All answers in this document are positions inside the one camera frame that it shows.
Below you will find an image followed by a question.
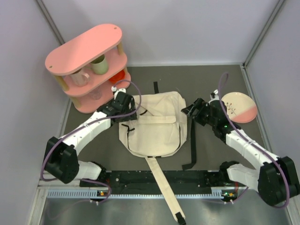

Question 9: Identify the cream canvas backpack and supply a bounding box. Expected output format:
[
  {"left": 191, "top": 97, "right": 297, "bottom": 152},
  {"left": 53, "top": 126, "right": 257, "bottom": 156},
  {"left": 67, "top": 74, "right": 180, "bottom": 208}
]
[{"left": 119, "top": 91, "right": 188, "bottom": 225}]

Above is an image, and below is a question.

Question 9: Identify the pink cream plate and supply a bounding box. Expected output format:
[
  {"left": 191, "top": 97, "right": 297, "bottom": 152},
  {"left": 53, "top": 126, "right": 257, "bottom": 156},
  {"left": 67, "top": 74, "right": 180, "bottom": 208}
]
[{"left": 222, "top": 92, "right": 258, "bottom": 123}]

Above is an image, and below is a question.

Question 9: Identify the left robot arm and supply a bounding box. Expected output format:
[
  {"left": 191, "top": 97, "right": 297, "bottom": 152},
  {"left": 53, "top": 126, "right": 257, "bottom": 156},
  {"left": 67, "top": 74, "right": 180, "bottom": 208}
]
[{"left": 42, "top": 91, "right": 137, "bottom": 186}]

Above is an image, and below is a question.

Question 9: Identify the orange bowl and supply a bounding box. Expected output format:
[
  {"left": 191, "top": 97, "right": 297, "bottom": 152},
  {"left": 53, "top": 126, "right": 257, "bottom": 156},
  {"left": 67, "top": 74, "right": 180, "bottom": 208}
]
[{"left": 109, "top": 70, "right": 126, "bottom": 84}]

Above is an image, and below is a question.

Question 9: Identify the pink three-tier shelf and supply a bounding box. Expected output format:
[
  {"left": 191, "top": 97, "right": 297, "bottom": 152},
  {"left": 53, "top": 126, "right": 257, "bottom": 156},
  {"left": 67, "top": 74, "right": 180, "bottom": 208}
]
[{"left": 45, "top": 24, "right": 131, "bottom": 113}]

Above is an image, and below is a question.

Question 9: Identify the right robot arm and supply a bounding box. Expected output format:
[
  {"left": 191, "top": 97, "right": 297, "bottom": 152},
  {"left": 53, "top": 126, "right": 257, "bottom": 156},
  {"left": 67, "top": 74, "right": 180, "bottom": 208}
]
[{"left": 181, "top": 98, "right": 300, "bottom": 206}]

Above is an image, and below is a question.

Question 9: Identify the green mug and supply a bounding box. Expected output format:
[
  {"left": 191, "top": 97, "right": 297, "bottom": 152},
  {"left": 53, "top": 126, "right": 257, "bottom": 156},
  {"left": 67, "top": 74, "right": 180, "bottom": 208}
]
[{"left": 91, "top": 55, "right": 109, "bottom": 75}]

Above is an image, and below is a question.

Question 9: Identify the clear glass cup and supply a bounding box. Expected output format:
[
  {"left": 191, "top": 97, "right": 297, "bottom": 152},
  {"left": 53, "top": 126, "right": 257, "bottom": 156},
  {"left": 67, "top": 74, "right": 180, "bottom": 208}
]
[{"left": 89, "top": 86, "right": 102, "bottom": 100}]

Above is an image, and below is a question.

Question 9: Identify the grey cable duct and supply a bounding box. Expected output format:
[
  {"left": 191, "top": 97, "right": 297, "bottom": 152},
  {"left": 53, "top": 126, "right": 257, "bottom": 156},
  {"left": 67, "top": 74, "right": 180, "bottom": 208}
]
[{"left": 47, "top": 189, "right": 236, "bottom": 200}]

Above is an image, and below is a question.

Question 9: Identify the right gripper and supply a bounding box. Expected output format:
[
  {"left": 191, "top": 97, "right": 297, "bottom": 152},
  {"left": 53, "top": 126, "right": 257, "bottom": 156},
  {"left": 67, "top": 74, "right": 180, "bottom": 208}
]
[{"left": 182, "top": 97, "right": 217, "bottom": 127}]

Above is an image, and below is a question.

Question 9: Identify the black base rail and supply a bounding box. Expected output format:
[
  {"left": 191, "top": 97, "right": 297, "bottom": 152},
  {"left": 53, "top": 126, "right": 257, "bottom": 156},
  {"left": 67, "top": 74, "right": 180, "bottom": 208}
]
[{"left": 79, "top": 170, "right": 225, "bottom": 195}]

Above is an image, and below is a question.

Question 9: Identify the pink mug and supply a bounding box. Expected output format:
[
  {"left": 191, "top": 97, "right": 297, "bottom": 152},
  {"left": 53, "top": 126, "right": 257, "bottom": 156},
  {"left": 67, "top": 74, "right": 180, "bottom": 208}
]
[{"left": 70, "top": 69, "right": 90, "bottom": 87}]

